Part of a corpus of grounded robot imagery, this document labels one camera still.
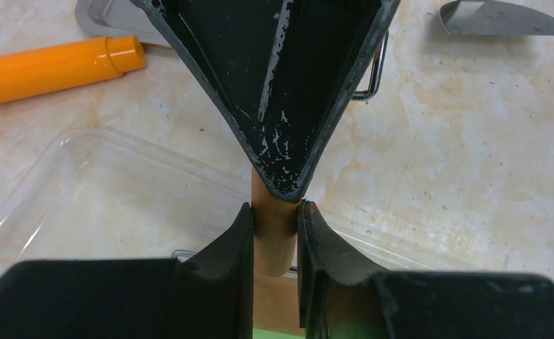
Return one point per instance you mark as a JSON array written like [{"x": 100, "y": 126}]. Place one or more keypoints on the orange plastic rolling pin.
[{"x": 50, "y": 69}]

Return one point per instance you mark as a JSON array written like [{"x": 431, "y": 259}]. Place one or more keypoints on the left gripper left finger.
[{"x": 209, "y": 295}]

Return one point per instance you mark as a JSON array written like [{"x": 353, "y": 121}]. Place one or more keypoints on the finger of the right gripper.
[{"x": 280, "y": 72}]

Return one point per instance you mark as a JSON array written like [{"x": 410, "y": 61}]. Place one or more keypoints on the green dough lump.
[{"x": 265, "y": 334}]

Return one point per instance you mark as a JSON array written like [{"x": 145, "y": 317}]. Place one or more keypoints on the stainless steel tray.
[{"x": 116, "y": 19}]

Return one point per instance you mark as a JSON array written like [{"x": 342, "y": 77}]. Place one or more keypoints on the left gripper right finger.
[{"x": 460, "y": 304}]

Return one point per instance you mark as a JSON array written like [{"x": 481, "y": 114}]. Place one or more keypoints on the metal scraper wooden handle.
[{"x": 494, "y": 18}]

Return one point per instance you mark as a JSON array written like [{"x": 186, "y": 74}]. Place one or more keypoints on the clear plastic tray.
[{"x": 103, "y": 193}]

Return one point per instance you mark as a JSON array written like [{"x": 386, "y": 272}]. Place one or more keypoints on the wooden double-ended roller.
[{"x": 274, "y": 238}]

